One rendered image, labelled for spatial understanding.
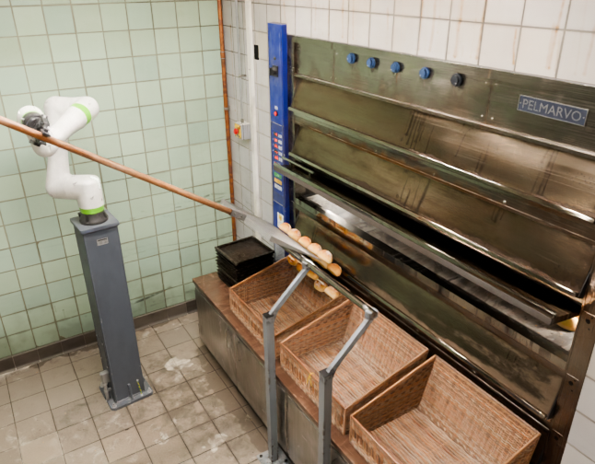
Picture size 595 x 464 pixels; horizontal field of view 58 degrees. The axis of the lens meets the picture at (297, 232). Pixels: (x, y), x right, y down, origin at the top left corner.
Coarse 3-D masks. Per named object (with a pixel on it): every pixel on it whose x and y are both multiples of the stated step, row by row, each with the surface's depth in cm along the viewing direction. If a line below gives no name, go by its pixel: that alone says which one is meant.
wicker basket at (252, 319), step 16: (304, 256) 327; (272, 272) 329; (288, 272) 337; (240, 288) 321; (256, 288) 328; (272, 288) 334; (304, 288) 326; (240, 304) 307; (256, 304) 328; (272, 304) 328; (288, 304) 328; (304, 304) 326; (320, 304) 313; (336, 304) 291; (240, 320) 312; (256, 320) 292; (304, 320) 282; (256, 336) 297; (288, 336) 281
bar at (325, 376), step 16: (304, 272) 255; (320, 272) 246; (288, 288) 255; (336, 288) 235; (272, 320) 255; (368, 320) 218; (272, 336) 258; (352, 336) 219; (272, 352) 262; (272, 368) 266; (336, 368) 220; (272, 384) 270; (320, 384) 220; (272, 400) 275; (320, 400) 224; (272, 416) 279; (320, 416) 227; (272, 432) 284; (320, 432) 231; (272, 448) 289; (320, 448) 235
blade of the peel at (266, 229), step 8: (224, 200) 293; (232, 208) 285; (240, 208) 304; (248, 216) 296; (256, 216) 311; (248, 224) 270; (256, 224) 265; (264, 224) 300; (264, 232) 258; (272, 232) 284; (280, 232) 300; (272, 240) 254; (280, 240) 257; (288, 240) 285; (288, 248) 261; (296, 248) 264; (304, 248) 287; (312, 256) 272
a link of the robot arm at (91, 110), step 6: (72, 102) 275; (78, 102) 271; (84, 102) 272; (90, 102) 275; (96, 102) 279; (78, 108) 267; (84, 108) 269; (90, 108) 273; (96, 108) 277; (90, 114) 272; (96, 114) 278; (90, 120) 274
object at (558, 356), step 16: (304, 208) 319; (320, 208) 310; (336, 224) 293; (368, 240) 273; (384, 256) 263; (400, 256) 258; (416, 272) 245; (432, 272) 244; (432, 288) 239; (448, 288) 231; (464, 304) 224; (480, 304) 220; (496, 320) 210; (512, 320) 210; (512, 336) 206; (528, 336) 201; (544, 352) 194; (560, 352) 192
